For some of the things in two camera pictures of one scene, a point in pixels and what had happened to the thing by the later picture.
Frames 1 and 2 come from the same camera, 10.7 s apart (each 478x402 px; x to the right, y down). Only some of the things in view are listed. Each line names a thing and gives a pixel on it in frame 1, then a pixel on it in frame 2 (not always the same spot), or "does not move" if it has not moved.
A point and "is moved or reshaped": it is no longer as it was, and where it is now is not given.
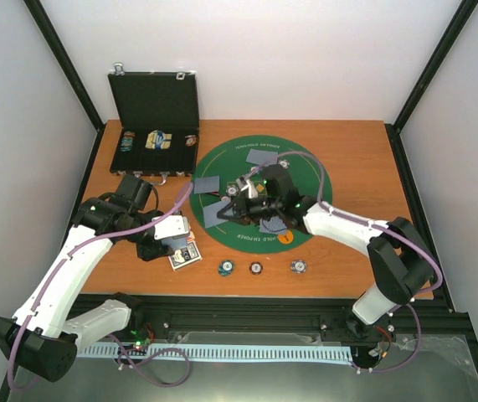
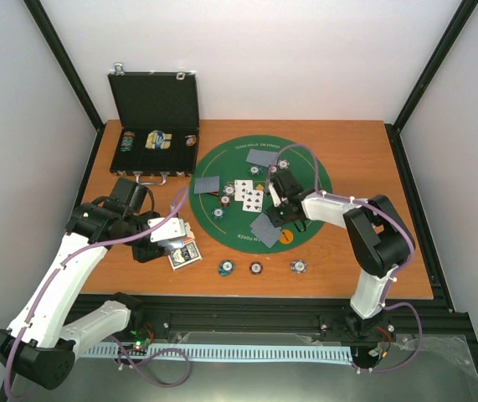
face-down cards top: [261, 157] does not move
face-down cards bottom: [274, 225] is moved or reshaped
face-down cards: [206, 184] does not move
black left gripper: [149, 252] does not move
